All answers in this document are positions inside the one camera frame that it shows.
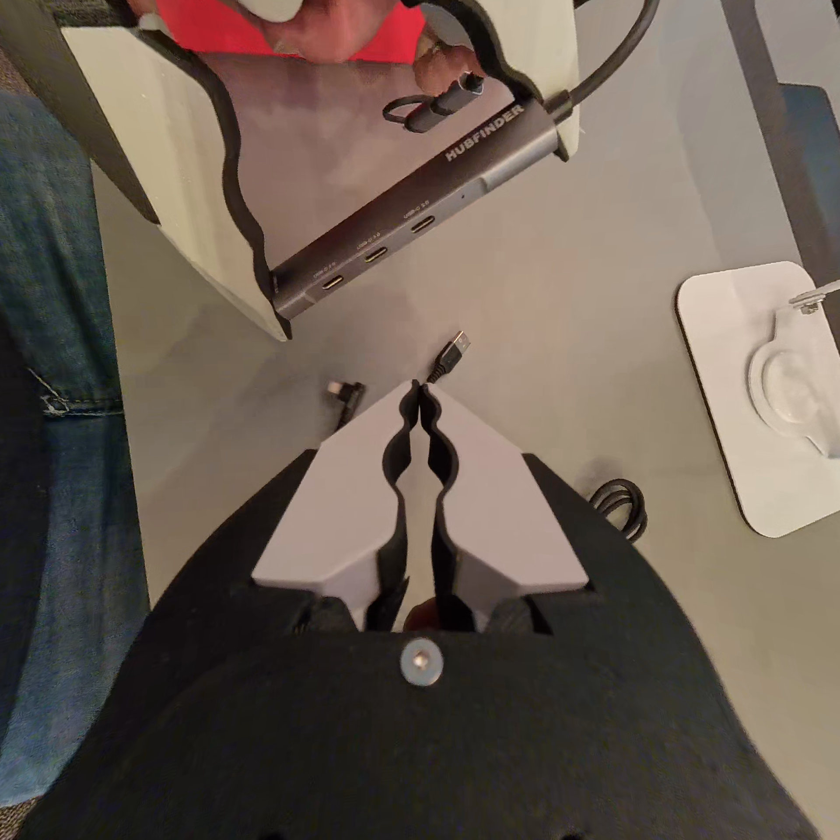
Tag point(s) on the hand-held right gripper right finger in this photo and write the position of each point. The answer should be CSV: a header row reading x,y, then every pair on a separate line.
x,y
512,525

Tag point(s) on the grey usb hub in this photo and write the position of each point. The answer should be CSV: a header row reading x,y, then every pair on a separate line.
x,y
433,197

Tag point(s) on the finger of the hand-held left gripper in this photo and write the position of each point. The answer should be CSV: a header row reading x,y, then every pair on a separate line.
x,y
158,145
538,40

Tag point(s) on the red plastic bin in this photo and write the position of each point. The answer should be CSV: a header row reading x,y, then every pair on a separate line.
x,y
217,26

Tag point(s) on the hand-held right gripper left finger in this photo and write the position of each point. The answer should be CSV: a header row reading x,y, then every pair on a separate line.
x,y
322,525

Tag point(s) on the person's jeans leg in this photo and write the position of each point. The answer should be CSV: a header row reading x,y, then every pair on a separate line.
x,y
66,525

